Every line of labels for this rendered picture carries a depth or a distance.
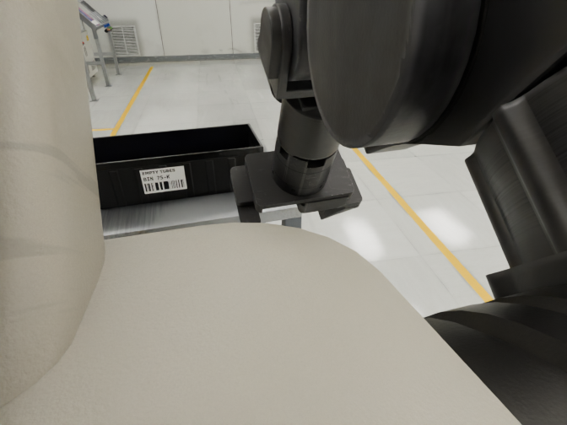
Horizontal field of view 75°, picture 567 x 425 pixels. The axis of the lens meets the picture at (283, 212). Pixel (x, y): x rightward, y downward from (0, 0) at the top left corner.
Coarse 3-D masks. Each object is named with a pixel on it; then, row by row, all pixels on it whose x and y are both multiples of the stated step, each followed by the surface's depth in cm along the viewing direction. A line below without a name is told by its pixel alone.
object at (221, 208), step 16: (112, 208) 84; (128, 208) 84; (144, 208) 84; (160, 208) 84; (176, 208) 84; (192, 208) 84; (208, 208) 84; (224, 208) 84; (272, 208) 84; (288, 208) 85; (112, 224) 79; (128, 224) 79; (144, 224) 79; (160, 224) 79; (176, 224) 79; (192, 224) 80; (208, 224) 81; (288, 224) 87
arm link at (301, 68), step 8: (280, 0) 24; (288, 0) 22; (296, 0) 21; (304, 0) 20; (296, 8) 21; (304, 8) 20; (296, 16) 21; (304, 16) 21; (296, 24) 21; (304, 24) 21; (296, 32) 21; (304, 32) 21; (296, 40) 22; (304, 40) 21; (296, 48) 22; (304, 48) 22; (296, 56) 22; (304, 56) 22; (296, 64) 22; (304, 64) 22; (296, 72) 23; (304, 72) 23; (288, 80) 25; (296, 80) 24
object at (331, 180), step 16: (256, 160) 38; (272, 160) 38; (288, 160) 32; (304, 160) 31; (320, 160) 33; (336, 160) 39; (256, 176) 37; (272, 176) 37; (288, 176) 34; (304, 176) 33; (320, 176) 34; (336, 176) 38; (256, 192) 36; (272, 192) 36; (288, 192) 36; (304, 192) 36; (320, 192) 36; (336, 192) 37; (352, 192) 37; (256, 208) 36
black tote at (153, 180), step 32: (192, 128) 97; (224, 128) 99; (96, 160) 94; (128, 160) 80; (160, 160) 82; (192, 160) 84; (224, 160) 86; (128, 192) 84; (160, 192) 86; (192, 192) 88; (224, 192) 90
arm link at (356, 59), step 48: (336, 0) 12; (384, 0) 9; (432, 0) 8; (480, 0) 8; (336, 48) 12; (384, 48) 9; (432, 48) 9; (336, 96) 13; (384, 96) 10; (432, 96) 10; (384, 144) 12
